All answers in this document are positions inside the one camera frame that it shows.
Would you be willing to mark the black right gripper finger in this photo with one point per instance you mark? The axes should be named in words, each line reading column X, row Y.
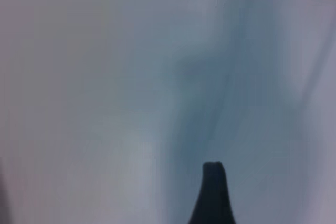
column 212, row 197

